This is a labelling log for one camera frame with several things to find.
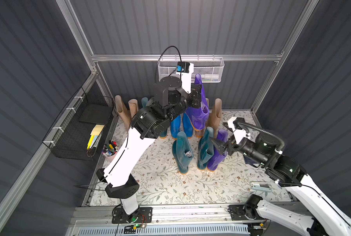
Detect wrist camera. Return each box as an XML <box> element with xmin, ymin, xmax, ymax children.
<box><xmin>228</xmin><ymin>117</ymin><xmax>250</xmax><ymax>144</ymax></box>
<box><xmin>176</xmin><ymin>62</ymin><xmax>194</xmax><ymax>93</ymax></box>

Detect teal front boot left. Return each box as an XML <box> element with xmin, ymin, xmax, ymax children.
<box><xmin>172</xmin><ymin>131</ymin><xmax>194</xmax><ymax>174</ymax></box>

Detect white wire mesh basket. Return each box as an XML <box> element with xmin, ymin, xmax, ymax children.
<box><xmin>157</xmin><ymin>55</ymin><xmax>225</xmax><ymax>83</ymax></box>

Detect teal front boot right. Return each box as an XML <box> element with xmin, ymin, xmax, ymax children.
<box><xmin>197</xmin><ymin>126</ymin><xmax>214</xmax><ymax>170</ymax></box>

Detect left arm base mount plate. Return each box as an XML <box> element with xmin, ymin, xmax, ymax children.
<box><xmin>112</xmin><ymin>205</ymin><xmax>153</xmax><ymax>224</ymax></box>

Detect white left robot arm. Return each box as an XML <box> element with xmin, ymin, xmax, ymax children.
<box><xmin>96</xmin><ymin>75</ymin><xmax>203</xmax><ymax>215</ymax></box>

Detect black wire wall basket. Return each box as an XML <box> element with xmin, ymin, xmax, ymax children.
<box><xmin>43</xmin><ymin>88</ymin><xmax>114</xmax><ymax>161</ymax></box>

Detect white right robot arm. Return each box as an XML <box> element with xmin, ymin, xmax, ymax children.
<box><xmin>211</xmin><ymin>128</ymin><xmax>351</xmax><ymax>236</ymax></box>

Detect purple boot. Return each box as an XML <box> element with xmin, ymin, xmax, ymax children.
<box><xmin>185</xmin><ymin>74</ymin><xmax>209</xmax><ymax>131</ymax></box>
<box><xmin>207</xmin><ymin>129</ymin><xmax>228</xmax><ymax>172</ymax></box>

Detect yellow notepad in basket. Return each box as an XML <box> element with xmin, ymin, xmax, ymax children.
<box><xmin>87</xmin><ymin>124</ymin><xmax>105</xmax><ymax>150</ymax></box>

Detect dark teal boot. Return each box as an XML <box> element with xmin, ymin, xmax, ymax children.
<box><xmin>141</xmin><ymin>97</ymin><xmax>149</xmax><ymax>108</ymax></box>
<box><xmin>159</xmin><ymin>129</ymin><xmax>168</xmax><ymax>139</ymax></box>

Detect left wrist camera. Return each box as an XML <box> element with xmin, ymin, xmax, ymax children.
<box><xmin>176</xmin><ymin>62</ymin><xmax>194</xmax><ymax>93</ymax></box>

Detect pink cup of markers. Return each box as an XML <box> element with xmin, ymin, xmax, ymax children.
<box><xmin>102</xmin><ymin>141</ymin><xmax>119</xmax><ymax>161</ymax></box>

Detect dark blue book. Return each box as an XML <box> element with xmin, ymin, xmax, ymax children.
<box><xmin>243</xmin><ymin>155</ymin><xmax>259</xmax><ymax>167</ymax></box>

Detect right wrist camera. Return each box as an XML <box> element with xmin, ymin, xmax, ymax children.
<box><xmin>228</xmin><ymin>117</ymin><xmax>250</xmax><ymax>144</ymax></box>

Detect beige rain boot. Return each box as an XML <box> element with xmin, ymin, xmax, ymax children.
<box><xmin>208</xmin><ymin>98</ymin><xmax>222</xmax><ymax>131</ymax></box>
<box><xmin>195</xmin><ymin>98</ymin><xmax>209</xmax><ymax>138</ymax></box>
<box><xmin>115</xmin><ymin>95</ymin><xmax>131</xmax><ymax>131</ymax></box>
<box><xmin>128</xmin><ymin>99</ymin><xmax>139</xmax><ymax>118</ymax></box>

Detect blue rain boot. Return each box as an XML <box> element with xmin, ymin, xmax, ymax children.
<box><xmin>170</xmin><ymin>115</ymin><xmax>181</xmax><ymax>139</ymax></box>
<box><xmin>182</xmin><ymin>113</ymin><xmax>194</xmax><ymax>139</ymax></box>

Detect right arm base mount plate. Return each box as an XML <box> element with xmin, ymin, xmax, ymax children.
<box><xmin>227</xmin><ymin>204</ymin><xmax>253</xmax><ymax>221</ymax></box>

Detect floral floor mat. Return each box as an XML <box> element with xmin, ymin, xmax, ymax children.
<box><xmin>88</xmin><ymin>110</ymin><xmax>291</xmax><ymax>207</ymax></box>

